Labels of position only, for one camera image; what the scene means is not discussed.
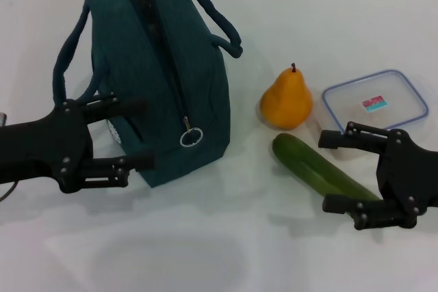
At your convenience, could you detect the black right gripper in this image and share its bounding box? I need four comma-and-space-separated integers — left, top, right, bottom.
317, 121, 438, 231

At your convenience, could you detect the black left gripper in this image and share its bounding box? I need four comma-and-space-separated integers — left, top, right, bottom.
0, 92, 155, 194

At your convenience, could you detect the green cucumber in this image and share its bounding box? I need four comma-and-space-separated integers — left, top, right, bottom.
272, 133, 383, 204

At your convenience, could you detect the clear plastic food container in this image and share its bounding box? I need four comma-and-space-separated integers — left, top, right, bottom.
318, 68, 430, 159

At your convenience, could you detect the yellow pear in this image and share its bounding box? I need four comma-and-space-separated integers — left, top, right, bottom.
259, 62, 314, 131

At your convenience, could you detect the teal insulated lunch bag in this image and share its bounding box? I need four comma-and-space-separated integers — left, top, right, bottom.
51, 0, 244, 189

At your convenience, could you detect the left arm grey cable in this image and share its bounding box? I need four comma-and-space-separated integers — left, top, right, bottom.
0, 181, 18, 200

